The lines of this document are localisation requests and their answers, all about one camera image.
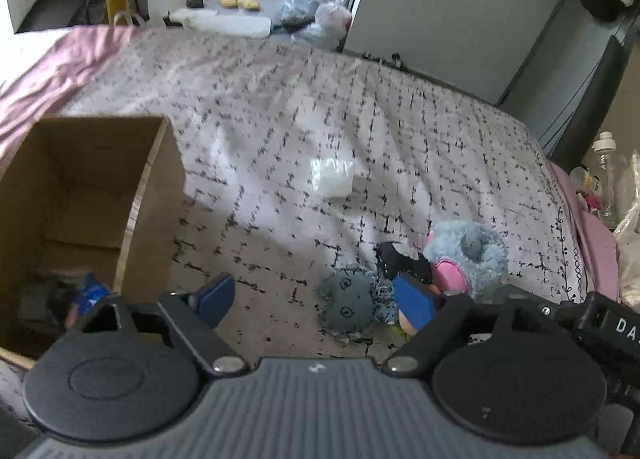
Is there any white floor mat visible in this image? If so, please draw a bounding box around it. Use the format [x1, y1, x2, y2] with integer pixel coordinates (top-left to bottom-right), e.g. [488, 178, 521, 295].
[170, 8, 273, 38]

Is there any brown cardboard box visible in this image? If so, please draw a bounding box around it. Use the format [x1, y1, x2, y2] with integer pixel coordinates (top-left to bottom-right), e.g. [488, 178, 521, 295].
[0, 115, 188, 370]

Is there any crumpled white plastic bag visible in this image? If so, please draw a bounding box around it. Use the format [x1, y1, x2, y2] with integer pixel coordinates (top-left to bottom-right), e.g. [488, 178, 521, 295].
[612, 151, 640, 310]

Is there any black patterned white bedsheet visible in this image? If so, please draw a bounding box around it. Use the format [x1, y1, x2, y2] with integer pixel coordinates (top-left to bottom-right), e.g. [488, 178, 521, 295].
[0, 28, 591, 420]

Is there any white tissue packet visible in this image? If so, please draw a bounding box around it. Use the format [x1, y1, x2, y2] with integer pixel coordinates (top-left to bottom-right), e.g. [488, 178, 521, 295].
[309, 156, 357, 198]

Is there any white tote bag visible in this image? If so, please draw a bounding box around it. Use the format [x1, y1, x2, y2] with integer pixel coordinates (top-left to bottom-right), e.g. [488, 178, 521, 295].
[112, 11, 151, 30]

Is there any grey fluffy slipper pink sole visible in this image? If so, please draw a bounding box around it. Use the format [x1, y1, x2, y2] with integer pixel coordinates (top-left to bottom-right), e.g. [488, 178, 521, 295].
[422, 220, 510, 302]

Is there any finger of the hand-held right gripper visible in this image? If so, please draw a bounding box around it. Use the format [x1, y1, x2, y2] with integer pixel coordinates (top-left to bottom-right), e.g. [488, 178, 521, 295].
[492, 283, 592, 325]

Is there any blue packet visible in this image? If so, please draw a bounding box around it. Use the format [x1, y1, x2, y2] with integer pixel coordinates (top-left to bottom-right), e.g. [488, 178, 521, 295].
[67, 273, 112, 327]

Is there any dark cloth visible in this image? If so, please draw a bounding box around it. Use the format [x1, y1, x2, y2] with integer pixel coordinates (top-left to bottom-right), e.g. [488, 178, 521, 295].
[20, 279, 81, 331]

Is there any grey plastic bag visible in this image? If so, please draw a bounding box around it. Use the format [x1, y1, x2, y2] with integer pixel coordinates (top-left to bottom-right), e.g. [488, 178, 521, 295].
[280, 0, 351, 28]

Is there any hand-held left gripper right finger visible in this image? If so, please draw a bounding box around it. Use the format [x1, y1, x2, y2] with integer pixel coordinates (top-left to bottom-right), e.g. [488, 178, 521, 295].
[381, 272, 557, 381]

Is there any black soft toy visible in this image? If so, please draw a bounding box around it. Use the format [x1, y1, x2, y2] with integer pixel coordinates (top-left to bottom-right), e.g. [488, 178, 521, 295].
[374, 240, 433, 286]

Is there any clear plastic bottle white cap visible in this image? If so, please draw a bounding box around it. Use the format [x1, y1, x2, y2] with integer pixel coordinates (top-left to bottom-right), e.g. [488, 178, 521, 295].
[590, 131, 621, 230]

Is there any small baby bottle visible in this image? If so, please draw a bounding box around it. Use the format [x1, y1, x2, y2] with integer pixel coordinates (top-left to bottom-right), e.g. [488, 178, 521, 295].
[569, 166, 601, 200]

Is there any grey octopus plush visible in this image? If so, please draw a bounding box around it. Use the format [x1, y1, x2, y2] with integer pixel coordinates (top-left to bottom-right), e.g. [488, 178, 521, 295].
[317, 264, 401, 343]

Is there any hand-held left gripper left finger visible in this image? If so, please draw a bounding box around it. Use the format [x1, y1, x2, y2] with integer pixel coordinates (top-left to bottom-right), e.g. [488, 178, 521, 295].
[75, 273, 250, 380]

